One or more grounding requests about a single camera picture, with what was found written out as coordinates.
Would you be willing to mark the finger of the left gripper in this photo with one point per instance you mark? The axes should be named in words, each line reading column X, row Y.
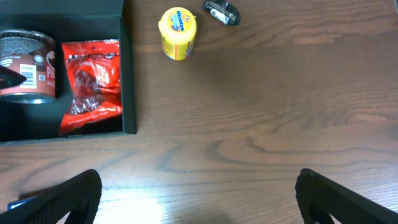
column 10, row 78

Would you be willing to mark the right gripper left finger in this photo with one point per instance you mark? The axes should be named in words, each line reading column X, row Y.
column 77, row 198

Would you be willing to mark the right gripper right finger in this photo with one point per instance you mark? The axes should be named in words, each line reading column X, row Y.
column 322, row 200

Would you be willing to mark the Pringles small can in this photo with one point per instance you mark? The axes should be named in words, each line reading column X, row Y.
column 32, row 55

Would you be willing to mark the red Hacks candy bag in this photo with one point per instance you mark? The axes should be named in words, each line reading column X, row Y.
column 94, row 75

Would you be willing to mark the yellow Mentos bottle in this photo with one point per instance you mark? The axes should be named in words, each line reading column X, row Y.
column 178, row 28

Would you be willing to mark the blue Eclipse mint tin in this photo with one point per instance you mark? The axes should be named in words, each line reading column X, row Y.
column 16, row 203

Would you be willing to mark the dark green open box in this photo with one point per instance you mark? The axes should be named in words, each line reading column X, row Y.
column 68, row 21

